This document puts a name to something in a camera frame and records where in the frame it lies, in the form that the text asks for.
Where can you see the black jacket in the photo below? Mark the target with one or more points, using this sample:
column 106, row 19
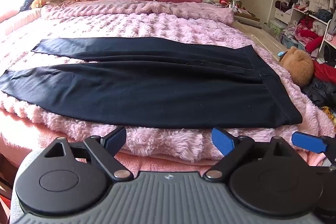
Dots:
column 319, row 91

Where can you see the large brown plush bear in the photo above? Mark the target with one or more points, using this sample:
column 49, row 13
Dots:
column 299, row 66

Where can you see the salmon bed sheet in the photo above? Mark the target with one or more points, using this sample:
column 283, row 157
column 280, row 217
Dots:
column 23, row 134

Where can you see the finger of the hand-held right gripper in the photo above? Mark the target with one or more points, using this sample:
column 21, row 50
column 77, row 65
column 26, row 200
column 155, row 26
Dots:
column 309, row 141

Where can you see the red garment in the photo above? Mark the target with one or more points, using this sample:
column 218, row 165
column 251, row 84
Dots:
column 325, row 71

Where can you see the orange plush toy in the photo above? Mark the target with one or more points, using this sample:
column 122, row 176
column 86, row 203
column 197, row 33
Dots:
column 38, row 2

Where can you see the green storage bin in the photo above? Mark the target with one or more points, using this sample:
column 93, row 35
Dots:
column 277, row 29

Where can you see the pink fluffy blanket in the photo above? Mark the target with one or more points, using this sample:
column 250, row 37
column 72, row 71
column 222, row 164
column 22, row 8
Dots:
column 157, row 24

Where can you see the blue storage bin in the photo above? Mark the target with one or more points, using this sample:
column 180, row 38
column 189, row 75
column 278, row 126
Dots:
column 290, row 42

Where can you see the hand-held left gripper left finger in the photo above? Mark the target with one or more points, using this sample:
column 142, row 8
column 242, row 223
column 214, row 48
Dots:
column 115, row 139

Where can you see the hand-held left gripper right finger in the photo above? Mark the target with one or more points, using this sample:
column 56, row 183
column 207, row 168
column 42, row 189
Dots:
column 223, row 140

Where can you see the black pants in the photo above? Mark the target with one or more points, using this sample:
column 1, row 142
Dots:
column 157, row 87

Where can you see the dark blue cushion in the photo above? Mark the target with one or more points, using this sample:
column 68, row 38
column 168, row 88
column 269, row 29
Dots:
column 27, row 2

